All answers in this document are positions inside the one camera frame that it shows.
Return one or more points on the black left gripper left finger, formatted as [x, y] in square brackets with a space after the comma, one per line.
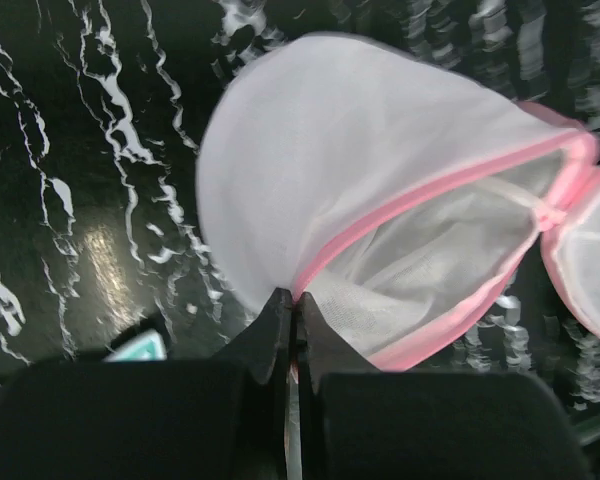
[263, 347]

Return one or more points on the white pink mesh laundry bag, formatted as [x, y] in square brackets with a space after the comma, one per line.
[400, 195]

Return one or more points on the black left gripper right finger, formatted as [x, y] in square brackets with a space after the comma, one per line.
[327, 352]

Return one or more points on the teal cat-ear headphones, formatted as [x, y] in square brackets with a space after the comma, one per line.
[146, 346]

